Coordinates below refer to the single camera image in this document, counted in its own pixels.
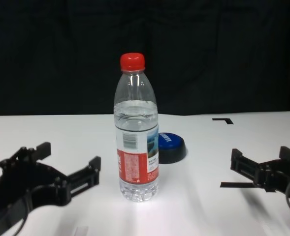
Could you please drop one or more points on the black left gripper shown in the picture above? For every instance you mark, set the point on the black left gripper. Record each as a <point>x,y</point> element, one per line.
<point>36,186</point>

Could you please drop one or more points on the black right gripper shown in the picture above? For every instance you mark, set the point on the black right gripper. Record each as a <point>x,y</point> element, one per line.
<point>275,177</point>

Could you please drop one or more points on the clear water bottle red cap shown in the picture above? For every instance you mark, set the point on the clear water bottle red cap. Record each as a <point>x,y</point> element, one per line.
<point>137,162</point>

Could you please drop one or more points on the black L-shaped tape mark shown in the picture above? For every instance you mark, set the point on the black L-shaped tape mark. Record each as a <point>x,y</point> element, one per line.
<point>227,120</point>

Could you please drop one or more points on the black backdrop cloth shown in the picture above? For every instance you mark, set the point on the black backdrop cloth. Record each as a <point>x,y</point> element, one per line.
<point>61,49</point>

